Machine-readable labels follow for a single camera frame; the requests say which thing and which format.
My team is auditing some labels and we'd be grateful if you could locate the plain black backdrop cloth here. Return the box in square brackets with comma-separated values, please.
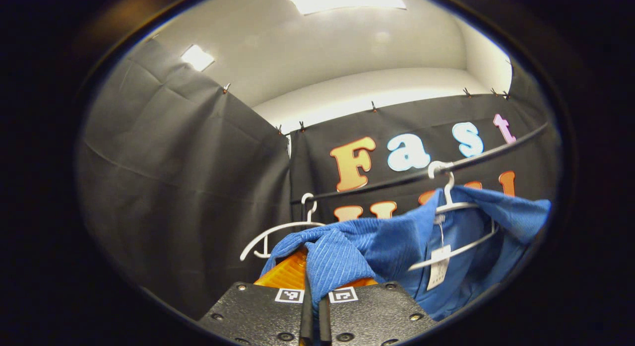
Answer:
[77, 38, 293, 319]

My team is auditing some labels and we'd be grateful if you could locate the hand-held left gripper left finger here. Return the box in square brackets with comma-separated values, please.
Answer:
[197, 247, 315, 346]

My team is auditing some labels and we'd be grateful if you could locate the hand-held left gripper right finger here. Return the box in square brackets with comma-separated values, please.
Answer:
[317, 278, 438, 346]

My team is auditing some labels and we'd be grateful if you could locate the black metal clothes rack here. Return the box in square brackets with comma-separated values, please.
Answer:
[290, 122, 550, 222]

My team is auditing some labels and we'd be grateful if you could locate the small ceiling light panel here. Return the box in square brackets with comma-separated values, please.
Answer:
[181, 44, 216, 72]

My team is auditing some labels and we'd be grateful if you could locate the white plastic clothes hanger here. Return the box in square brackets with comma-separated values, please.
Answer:
[240, 193, 325, 261]
[408, 160, 499, 272]

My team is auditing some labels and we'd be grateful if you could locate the white paper garment tag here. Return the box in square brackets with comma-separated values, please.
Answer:
[427, 245, 452, 291]

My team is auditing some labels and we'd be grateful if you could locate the blue corduroy jacket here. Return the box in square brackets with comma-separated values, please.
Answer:
[260, 185, 552, 322]

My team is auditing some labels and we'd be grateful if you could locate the row of metal clips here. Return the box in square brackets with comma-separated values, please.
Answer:
[222, 83, 510, 134]

